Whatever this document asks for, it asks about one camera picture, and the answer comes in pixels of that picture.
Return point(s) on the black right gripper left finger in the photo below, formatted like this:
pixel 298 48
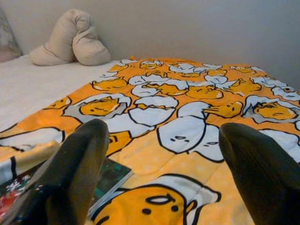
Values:
pixel 70 175

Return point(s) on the yellow egg-print blanket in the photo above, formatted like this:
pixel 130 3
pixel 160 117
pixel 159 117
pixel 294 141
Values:
pixel 145 161

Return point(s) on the white quilted mattress pad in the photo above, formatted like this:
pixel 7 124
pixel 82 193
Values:
pixel 35 89

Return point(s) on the grey patterned pillow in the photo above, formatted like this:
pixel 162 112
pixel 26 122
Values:
pixel 8 39

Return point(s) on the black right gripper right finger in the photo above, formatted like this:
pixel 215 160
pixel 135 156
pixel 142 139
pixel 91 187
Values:
pixel 269 187

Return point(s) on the cream knotted pillow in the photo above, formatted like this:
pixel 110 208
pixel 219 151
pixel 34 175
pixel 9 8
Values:
pixel 70 42

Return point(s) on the dark red-print book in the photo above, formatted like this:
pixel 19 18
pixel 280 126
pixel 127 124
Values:
pixel 112 173

